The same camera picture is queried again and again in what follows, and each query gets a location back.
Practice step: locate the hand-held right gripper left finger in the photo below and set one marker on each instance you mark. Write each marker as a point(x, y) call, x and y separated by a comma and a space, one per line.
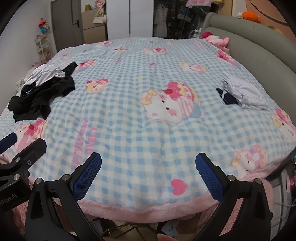
point(87, 176)

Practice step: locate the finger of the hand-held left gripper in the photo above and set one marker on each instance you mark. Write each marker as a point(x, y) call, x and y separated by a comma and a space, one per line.
point(8, 142)
point(32, 150)

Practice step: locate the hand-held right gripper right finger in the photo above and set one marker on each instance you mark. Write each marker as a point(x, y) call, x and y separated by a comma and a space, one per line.
point(208, 178)

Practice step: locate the pile of black clothes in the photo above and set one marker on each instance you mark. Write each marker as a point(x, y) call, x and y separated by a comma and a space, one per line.
point(55, 89)

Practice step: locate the folded white shirt navy trim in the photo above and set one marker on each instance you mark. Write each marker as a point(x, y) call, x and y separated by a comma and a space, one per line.
point(247, 91)

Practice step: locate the white shelf rack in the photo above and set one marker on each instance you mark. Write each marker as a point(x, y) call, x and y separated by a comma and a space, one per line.
point(42, 49)

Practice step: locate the checked cartoon print blanket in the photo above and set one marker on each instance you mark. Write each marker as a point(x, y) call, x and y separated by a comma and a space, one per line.
point(138, 69)

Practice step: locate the red and blue plush toy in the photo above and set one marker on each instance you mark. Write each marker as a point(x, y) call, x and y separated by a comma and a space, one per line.
point(42, 24)

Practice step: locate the grey door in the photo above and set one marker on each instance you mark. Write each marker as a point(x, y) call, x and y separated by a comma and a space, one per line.
point(64, 23)

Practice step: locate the beige refrigerator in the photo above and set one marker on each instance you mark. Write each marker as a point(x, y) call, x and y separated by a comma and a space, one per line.
point(92, 32)

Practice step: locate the pink plush toy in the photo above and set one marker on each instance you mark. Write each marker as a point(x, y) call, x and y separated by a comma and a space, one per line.
point(215, 39)

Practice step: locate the padded bed headboard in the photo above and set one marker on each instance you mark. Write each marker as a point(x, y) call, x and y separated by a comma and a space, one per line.
point(266, 51)

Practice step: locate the white handbag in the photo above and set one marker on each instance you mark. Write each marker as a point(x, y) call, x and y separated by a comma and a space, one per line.
point(100, 18)

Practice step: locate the small pink plush doll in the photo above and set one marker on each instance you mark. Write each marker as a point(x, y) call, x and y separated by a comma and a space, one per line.
point(100, 3)

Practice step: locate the white hanging dress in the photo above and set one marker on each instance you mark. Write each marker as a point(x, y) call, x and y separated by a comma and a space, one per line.
point(160, 20)

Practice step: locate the orange carrot plush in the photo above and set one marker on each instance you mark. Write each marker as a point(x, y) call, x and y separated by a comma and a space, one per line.
point(251, 15)

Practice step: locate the pink frilly cloth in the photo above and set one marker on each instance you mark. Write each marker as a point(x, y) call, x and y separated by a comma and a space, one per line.
point(198, 2)

